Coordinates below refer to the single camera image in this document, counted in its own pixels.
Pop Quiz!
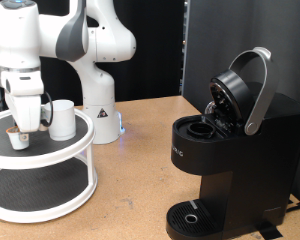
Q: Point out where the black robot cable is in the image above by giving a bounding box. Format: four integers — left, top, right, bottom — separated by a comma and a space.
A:
40, 91, 54, 128

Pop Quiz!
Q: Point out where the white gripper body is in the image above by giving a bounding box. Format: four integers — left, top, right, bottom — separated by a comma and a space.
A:
0, 68, 44, 133

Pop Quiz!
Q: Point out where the black backdrop curtain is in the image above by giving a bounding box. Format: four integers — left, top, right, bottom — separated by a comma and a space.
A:
0, 0, 185, 109

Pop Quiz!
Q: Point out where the black tape strip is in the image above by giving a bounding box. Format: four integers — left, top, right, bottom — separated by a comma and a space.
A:
254, 221, 284, 240

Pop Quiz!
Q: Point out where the white mug green taped handle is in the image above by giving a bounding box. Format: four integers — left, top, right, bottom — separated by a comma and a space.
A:
43, 99, 77, 142

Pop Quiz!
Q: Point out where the white two-tier turntable shelf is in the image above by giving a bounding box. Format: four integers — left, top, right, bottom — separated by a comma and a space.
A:
0, 106, 99, 224

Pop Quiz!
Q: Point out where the black Keurig coffee machine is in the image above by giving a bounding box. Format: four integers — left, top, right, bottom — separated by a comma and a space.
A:
165, 46, 300, 240

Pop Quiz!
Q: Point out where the black machine power cable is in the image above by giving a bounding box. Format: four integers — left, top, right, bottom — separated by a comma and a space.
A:
284, 199, 300, 214

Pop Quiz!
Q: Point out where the orange rimmed coffee pod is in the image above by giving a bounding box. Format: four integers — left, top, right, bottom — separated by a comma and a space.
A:
5, 125, 30, 151

